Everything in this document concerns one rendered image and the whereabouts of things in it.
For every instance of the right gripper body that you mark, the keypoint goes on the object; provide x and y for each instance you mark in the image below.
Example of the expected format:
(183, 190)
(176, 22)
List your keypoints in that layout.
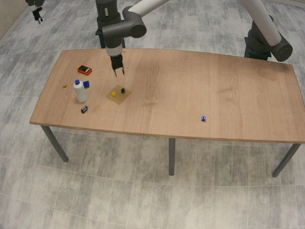
(35, 11)

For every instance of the tan mat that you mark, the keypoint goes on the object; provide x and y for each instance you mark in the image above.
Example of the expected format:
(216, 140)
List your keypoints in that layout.
(120, 97)

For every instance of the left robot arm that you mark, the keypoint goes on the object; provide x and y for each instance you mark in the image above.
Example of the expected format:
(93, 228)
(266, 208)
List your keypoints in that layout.
(262, 38)

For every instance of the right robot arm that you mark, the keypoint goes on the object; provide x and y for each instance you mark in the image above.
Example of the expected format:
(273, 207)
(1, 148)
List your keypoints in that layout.
(107, 11)

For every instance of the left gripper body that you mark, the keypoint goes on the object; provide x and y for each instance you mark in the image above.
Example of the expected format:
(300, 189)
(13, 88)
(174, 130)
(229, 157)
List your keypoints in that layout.
(115, 56)

